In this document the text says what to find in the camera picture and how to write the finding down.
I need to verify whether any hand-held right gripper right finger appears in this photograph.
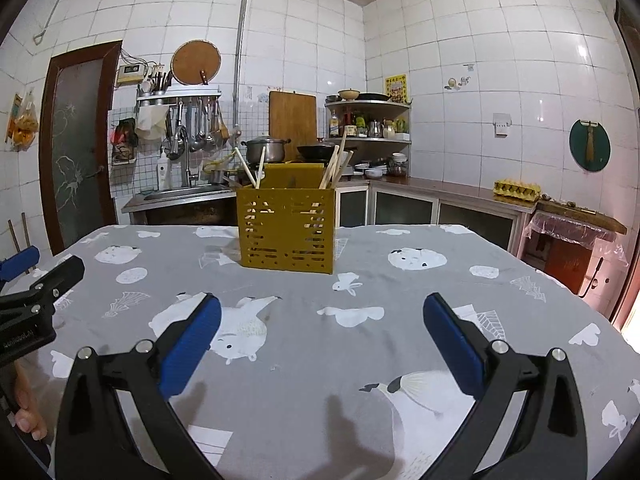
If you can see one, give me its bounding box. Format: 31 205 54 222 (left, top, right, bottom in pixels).
422 292 588 480

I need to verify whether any brown framed glass door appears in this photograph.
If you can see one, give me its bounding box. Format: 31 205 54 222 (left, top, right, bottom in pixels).
39 40 123 256

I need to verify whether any hanging bag of fruit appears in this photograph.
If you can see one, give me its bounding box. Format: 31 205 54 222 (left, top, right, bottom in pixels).
5 92 40 151

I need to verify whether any grey printed tablecloth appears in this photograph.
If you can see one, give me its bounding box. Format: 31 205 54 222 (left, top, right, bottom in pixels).
0 224 640 480

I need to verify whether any steel sink counter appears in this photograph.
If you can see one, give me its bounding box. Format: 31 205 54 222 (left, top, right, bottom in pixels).
121 183 238 226

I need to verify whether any steel corner shelf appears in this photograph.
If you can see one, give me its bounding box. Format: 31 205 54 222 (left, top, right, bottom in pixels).
325 97 413 146

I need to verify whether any black wok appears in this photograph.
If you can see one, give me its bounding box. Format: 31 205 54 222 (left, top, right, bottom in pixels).
296 142 341 161

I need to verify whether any wall utensil rack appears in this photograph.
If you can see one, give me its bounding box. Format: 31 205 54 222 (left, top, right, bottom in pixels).
135 85 231 161

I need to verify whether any yellow egg carton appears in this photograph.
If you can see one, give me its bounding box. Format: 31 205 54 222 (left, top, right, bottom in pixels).
493 178 543 198

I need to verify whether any rectangular wooden cutting board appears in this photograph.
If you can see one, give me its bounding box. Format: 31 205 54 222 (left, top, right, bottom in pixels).
268 90 317 148

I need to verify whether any yellow wall calendar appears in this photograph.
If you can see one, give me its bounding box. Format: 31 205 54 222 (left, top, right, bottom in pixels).
384 74 409 105

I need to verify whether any person's left hand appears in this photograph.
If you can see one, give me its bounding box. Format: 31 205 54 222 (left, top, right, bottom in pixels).
12 360 48 441

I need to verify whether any green round cutting board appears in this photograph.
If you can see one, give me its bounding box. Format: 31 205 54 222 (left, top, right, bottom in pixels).
569 119 612 173

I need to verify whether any plastic covered red cabinet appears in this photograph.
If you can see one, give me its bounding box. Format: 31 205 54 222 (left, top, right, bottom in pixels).
522 200 628 296

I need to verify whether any yellow perforated utensil holder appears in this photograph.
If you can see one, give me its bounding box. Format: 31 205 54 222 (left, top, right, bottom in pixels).
236 162 342 276

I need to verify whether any kitchen counter cabinet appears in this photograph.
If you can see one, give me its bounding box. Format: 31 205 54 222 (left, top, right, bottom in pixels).
335 175 538 256

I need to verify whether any steel cooking pot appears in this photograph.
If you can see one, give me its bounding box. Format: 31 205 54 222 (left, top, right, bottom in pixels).
241 136 292 163

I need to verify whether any white soap bottle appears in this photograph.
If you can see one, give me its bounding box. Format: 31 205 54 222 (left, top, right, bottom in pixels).
156 147 172 191

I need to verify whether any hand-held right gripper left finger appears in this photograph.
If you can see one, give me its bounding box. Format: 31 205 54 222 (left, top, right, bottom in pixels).
52 292 223 480

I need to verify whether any round wooden cutting board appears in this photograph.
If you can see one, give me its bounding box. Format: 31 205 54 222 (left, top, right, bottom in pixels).
171 40 222 86

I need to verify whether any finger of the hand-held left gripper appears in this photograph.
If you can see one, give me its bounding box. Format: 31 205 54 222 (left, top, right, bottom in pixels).
0 246 42 282
0 255 86 311

